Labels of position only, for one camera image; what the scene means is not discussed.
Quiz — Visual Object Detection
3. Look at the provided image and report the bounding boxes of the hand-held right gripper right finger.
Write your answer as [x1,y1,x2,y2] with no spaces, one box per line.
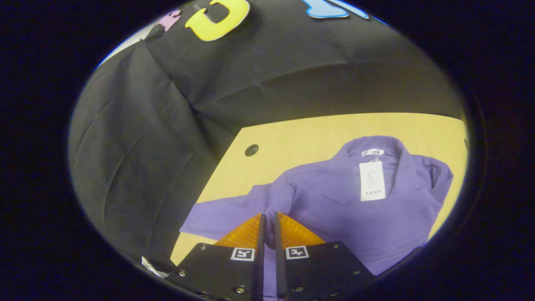
[274,212,377,301]

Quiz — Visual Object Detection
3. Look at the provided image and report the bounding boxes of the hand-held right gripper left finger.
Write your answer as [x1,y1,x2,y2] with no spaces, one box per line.
[166,213,266,301]

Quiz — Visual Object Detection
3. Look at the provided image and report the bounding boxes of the purple knit cardigan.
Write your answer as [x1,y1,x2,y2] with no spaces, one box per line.
[180,135,454,299]

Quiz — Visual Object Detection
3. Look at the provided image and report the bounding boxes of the white paper piece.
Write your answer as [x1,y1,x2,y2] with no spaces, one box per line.
[141,256,168,279]

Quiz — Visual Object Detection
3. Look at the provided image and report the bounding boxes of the white paper hang tag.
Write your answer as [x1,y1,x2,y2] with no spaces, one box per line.
[359,160,386,202]

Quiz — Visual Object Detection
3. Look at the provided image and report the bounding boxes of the black backdrop cloth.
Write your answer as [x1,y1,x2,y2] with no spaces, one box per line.
[69,0,466,272]

